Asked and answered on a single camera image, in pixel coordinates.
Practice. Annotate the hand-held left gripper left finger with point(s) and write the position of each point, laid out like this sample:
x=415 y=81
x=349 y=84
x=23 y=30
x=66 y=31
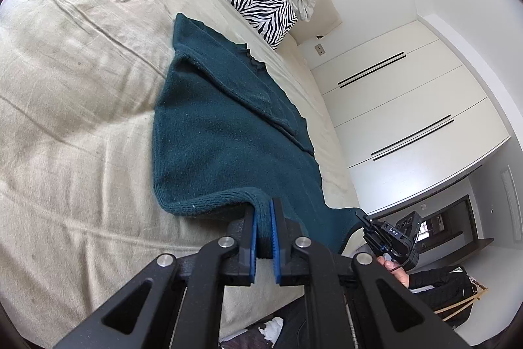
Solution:
x=254 y=246

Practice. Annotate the person's right hand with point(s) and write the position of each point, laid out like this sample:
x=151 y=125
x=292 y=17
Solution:
x=402 y=275

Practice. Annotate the wooden rack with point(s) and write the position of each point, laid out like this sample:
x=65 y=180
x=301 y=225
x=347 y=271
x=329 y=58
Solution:
x=474 y=298

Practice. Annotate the dark green sweater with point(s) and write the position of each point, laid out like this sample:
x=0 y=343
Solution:
x=212 y=136

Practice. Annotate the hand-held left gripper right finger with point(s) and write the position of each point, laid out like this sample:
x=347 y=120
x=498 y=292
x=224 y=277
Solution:
x=278 y=251

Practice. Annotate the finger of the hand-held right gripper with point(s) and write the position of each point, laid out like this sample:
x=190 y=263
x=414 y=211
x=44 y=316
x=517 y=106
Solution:
x=364 y=221

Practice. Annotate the bed with beige sheet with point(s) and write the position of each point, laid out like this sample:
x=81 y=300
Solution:
x=81 y=87

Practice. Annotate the white wardrobe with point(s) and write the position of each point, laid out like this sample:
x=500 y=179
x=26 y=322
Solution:
x=408 y=107

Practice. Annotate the white crumpled tissue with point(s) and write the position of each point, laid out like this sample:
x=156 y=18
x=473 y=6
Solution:
x=273 y=328

